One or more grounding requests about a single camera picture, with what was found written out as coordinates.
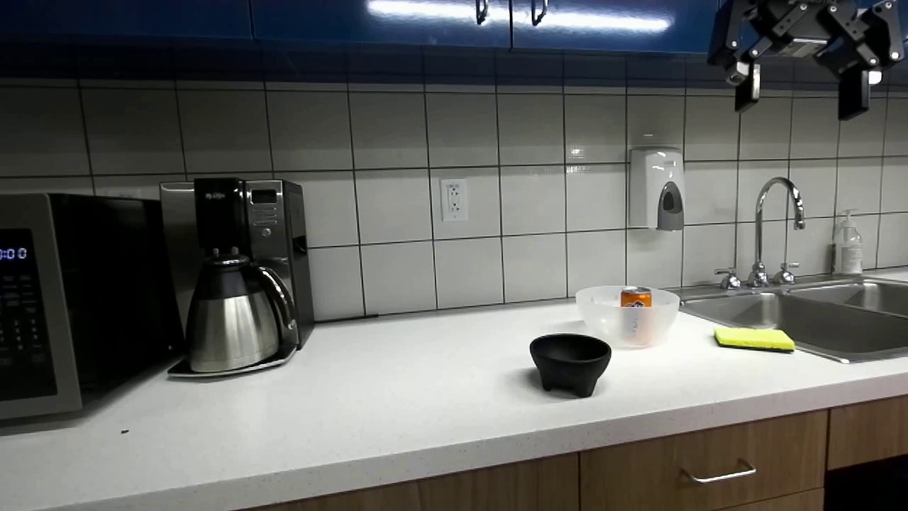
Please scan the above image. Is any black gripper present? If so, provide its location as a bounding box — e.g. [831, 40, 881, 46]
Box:
[709, 0, 905, 123]

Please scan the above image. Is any chrome sink faucet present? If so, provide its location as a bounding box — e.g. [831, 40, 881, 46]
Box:
[716, 172, 810, 292]

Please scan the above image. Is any clear soap pump bottle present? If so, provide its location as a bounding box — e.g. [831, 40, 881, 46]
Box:
[831, 208, 867, 279]

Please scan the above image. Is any blue upper cabinet door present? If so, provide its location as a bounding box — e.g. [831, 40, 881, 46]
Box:
[249, 0, 513, 50]
[510, 0, 725, 56]

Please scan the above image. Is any stainless steel double sink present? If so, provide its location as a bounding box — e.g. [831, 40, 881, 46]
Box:
[678, 272, 908, 367]

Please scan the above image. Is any yellow sponge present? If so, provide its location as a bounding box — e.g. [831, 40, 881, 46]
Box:
[713, 323, 797, 354]

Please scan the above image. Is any clear plastic bowl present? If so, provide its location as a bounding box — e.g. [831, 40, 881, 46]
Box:
[574, 285, 682, 351]

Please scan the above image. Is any black footed bowl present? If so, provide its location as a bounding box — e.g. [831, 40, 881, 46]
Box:
[529, 329, 613, 397]

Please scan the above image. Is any wooden drawer front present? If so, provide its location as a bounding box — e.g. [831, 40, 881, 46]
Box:
[580, 408, 831, 511]

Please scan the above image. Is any wooden lower cabinet door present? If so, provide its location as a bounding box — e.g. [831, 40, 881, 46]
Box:
[252, 451, 581, 511]

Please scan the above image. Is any black steel coffee maker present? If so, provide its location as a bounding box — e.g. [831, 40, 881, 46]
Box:
[159, 177, 319, 381]

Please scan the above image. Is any stainless steel carafe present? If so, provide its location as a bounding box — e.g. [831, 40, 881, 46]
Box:
[184, 253, 300, 378]

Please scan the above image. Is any black silver microwave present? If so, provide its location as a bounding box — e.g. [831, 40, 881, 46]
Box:
[0, 192, 181, 425]

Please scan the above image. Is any white wall soap dispenser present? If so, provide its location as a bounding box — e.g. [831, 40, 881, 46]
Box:
[627, 147, 688, 232]

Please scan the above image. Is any white wall outlet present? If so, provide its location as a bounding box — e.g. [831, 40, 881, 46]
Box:
[441, 178, 475, 226]

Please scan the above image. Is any silver drawer handle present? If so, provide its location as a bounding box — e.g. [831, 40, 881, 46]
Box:
[678, 459, 760, 487]

